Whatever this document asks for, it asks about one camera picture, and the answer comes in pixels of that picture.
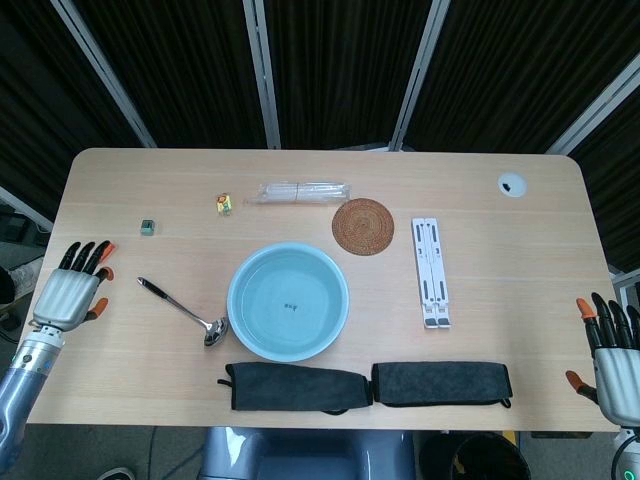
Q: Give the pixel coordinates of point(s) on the black and white sneaker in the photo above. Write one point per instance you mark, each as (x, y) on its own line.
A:
(116, 474)

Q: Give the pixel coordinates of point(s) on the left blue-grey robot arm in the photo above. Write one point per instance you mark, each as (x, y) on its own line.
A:
(22, 385)

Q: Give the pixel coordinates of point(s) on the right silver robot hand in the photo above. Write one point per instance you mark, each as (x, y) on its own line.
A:
(617, 375)

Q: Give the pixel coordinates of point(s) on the dark grey folded towel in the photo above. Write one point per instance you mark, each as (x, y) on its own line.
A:
(440, 384)
(295, 387)

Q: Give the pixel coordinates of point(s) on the grey metal partition post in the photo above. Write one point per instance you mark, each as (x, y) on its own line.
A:
(595, 115)
(100, 65)
(417, 80)
(262, 75)
(25, 210)

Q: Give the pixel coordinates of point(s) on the silver ladle spoon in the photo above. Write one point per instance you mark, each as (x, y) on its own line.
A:
(170, 301)

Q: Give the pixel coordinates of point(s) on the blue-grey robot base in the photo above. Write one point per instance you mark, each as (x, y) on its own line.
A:
(300, 455)

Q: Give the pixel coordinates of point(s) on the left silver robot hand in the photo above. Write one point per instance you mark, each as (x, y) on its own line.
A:
(65, 297)

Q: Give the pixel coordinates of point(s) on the small yellow candy packet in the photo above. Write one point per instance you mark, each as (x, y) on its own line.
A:
(224, 205)

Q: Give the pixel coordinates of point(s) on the small green cube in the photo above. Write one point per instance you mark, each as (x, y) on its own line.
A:
(148, 227)

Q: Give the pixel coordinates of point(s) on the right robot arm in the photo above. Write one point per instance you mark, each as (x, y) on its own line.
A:
(631, 450)

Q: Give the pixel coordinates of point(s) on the clear plastic straw pack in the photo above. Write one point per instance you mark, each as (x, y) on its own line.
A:
(300, 194)

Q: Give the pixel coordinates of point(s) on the round woven brown coaster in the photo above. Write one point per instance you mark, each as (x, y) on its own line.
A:
(363, 227)

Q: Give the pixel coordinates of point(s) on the white folding laptop stand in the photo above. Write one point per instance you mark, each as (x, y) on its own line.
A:
(431, 270)

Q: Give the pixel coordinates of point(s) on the black waste bin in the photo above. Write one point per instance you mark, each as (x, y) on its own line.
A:
(492, 457)

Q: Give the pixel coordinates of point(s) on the light blue bowl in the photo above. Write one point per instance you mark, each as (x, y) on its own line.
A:
(287, 280)

